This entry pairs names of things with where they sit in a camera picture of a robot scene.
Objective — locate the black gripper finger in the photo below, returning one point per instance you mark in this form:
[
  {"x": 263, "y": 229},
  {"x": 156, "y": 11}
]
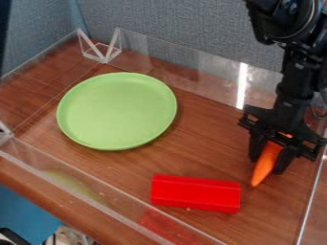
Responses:
[
  {"x": 285, "y": 157},
  {"x": 257, "y": 142}
]

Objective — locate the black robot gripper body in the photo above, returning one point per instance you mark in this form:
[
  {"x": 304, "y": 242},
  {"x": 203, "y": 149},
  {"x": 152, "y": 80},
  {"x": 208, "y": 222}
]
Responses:
[{"x": 300, "y": 136}]

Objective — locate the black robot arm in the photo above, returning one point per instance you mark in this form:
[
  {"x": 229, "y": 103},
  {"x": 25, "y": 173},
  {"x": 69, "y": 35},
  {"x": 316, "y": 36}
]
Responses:
[{"x": 295, "y": 25}]

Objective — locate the red rectangular block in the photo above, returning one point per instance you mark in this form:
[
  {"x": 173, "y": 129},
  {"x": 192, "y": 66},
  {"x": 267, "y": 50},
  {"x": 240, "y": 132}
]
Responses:
[{"x": 195, "y": 193}]

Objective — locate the green round plate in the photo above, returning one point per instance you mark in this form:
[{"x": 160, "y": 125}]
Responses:
[{"x": 116, "y": 111}]

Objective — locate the clear acrylic enclosure wall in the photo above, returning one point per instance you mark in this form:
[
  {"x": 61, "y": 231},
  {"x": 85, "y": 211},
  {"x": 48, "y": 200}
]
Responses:
[{"x": 97, "y": 190}]

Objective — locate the orange toy carrot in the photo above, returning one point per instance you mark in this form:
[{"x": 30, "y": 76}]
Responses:
[{"x": 265, "y": 162}]

